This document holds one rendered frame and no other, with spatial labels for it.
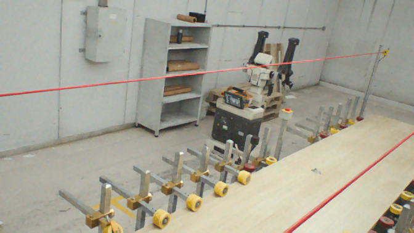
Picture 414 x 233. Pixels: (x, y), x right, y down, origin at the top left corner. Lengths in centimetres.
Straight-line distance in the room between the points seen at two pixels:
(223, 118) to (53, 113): 199
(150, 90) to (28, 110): 160
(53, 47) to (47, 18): 32
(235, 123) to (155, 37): 157
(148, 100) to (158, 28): 98
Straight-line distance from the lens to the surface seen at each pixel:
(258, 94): 486
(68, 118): 501
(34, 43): 456
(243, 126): 457
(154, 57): 527
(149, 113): 547
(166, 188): 225
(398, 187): 322
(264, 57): 484
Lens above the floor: 207
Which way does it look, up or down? 19 degrees down
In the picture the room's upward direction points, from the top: 9 degrees clockwise
